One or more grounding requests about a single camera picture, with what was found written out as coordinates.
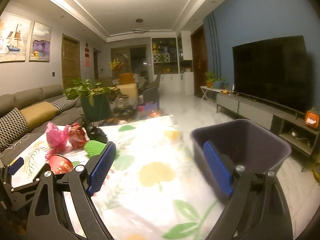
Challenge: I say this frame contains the gold lined red cup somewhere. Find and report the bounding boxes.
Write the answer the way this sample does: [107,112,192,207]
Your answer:
[48,154,73,175]

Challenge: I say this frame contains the green foam net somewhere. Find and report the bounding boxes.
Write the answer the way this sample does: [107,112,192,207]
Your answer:
[84,140,115,159]

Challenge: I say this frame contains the red wrapper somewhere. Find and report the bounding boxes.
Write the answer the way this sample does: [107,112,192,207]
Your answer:
[68,122,87,148]

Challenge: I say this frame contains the black plastic bag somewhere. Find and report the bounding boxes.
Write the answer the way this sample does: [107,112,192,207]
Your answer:
[85,126,108,144]

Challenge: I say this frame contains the grey trash bin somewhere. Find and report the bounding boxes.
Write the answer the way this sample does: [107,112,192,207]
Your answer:
[191,119,291,204]

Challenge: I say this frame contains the black white patterned cushion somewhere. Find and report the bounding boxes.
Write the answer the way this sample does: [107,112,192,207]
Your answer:
[1,108,28,152]

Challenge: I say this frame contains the yellow cushion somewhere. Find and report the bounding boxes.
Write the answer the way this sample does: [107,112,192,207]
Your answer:
[21,102,58,132]

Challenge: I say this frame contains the grey tv cabinet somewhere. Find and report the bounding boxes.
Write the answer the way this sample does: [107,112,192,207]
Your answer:
[216,93,319,156]

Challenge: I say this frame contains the grey sectional sofa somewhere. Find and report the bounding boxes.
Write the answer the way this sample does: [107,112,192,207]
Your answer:
[1,85,84,166]

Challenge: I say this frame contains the floral tablecloth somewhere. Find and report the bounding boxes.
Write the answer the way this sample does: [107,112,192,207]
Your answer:
[10,114,238,240]

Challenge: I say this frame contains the potted green plant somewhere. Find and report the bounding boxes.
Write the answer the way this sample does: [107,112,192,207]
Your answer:
[64,78,121,122]

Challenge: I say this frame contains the small white side table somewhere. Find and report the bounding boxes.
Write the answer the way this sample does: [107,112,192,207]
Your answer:
[200,86,222,100]

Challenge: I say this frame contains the small potted plants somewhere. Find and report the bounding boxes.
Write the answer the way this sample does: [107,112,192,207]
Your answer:
[206,72,225,89]

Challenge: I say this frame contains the black television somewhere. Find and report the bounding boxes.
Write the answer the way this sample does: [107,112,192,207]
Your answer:
[232,35,313,113]

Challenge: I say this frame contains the purple landscape painting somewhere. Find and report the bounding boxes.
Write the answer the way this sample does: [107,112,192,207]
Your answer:
[29,22,52,62]

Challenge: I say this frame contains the dark wooden door right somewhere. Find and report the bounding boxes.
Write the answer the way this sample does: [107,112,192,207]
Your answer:
[191,26,208,97]

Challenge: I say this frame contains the sailboat painting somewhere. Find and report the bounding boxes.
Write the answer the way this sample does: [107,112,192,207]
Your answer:
[0,12,31,63]

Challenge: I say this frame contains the display cabinet shelf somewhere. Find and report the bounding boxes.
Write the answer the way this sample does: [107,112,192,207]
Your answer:
[151,37,178,75]

